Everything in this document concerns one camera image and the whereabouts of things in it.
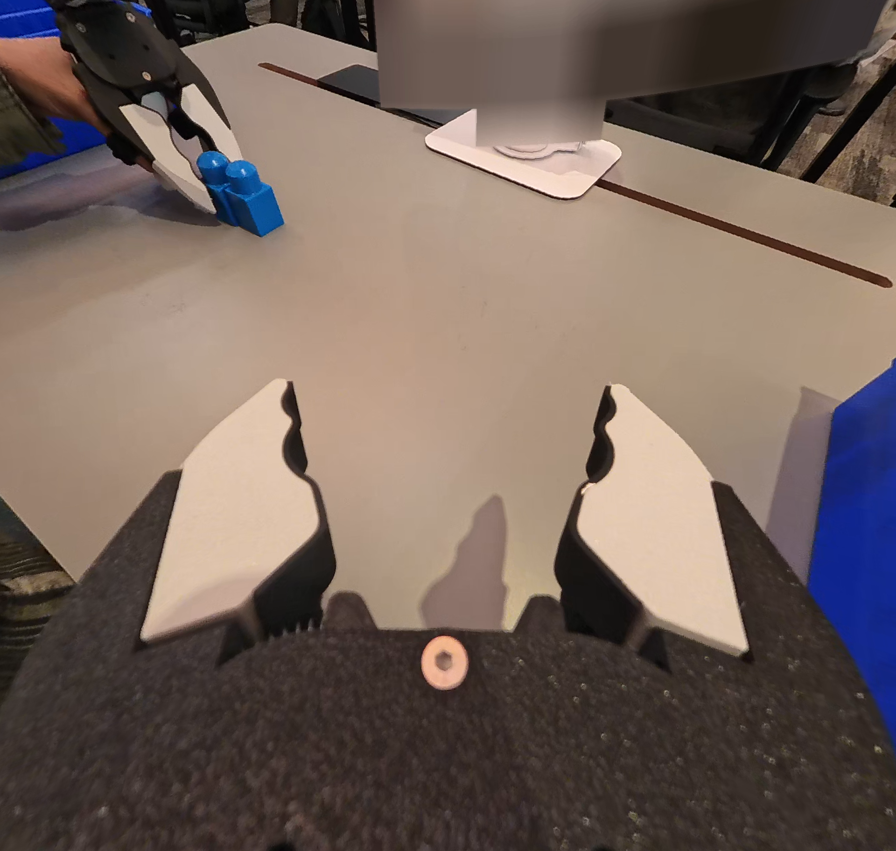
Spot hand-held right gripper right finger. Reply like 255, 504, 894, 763
554, 384, 751, 659

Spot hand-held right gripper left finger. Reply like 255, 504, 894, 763
139, 378, 337, 649

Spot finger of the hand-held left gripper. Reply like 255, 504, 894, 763
118, 104, 219, 215
182, 83, 244, 165

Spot blue mega block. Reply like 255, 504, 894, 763
196, 151, 242, 225
225, 160, 286, 238

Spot blue plastic bin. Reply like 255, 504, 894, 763
0, 0, 155, 181
808, 357, 896, 750

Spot black flat tablet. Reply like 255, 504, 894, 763
318, 63, 459, 128

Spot black backpack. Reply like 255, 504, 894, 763
301, 0, 368, 47

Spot white document holder stand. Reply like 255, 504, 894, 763
425, 109, 623, 200

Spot black mesh office chair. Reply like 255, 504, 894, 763
605, 60, 862, 166

